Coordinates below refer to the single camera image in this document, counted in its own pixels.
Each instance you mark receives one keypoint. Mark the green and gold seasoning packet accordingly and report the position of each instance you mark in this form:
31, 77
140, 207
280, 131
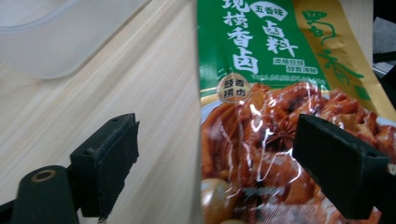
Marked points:
258, 93

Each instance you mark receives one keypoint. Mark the grey metal rail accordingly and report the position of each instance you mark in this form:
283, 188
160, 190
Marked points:
384, 67

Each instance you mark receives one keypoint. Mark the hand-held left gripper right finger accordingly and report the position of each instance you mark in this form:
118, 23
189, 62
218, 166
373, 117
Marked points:
339, 165

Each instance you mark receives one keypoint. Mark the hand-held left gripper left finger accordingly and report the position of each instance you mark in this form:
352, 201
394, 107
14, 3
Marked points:
106, 168

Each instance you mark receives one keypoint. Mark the translucent white plastic container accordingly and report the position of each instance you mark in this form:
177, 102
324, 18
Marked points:
46, 37

